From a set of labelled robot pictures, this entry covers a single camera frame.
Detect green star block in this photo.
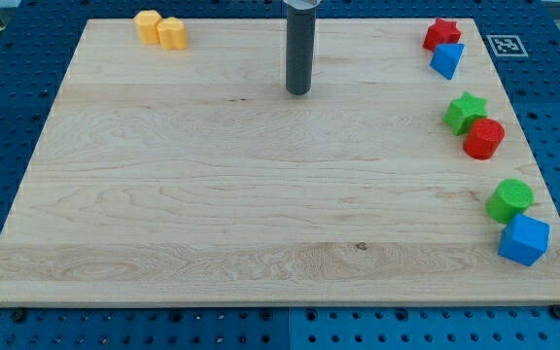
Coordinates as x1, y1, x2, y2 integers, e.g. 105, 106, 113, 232
443, 91, 488, 135

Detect red star block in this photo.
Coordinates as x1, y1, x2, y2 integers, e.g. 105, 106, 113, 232
423, 17, 462, 52

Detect light wooden board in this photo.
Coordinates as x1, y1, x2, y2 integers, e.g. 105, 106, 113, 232
0, 18, 560, 308

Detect yellow heart block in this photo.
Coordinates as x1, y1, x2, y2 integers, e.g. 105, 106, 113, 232
157, 17, 189, 50

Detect yellow hexagon block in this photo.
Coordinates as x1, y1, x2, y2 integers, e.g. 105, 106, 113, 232
133, 10, 162, 45

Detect blue triangle block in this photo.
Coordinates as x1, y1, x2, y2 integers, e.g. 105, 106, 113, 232
430, 43, 466, 80

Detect red cylinder block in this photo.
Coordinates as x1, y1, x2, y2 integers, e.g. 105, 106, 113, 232
463, 119, 506, 160

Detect green cylinder block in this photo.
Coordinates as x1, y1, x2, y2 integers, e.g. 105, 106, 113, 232
485, 178, 535, 224

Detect blue cube block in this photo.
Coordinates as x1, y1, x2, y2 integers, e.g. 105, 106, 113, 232
498, 214, 550, 266

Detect white fiducial marker tag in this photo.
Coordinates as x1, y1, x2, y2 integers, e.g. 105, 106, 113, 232
487, 34, 528, 57

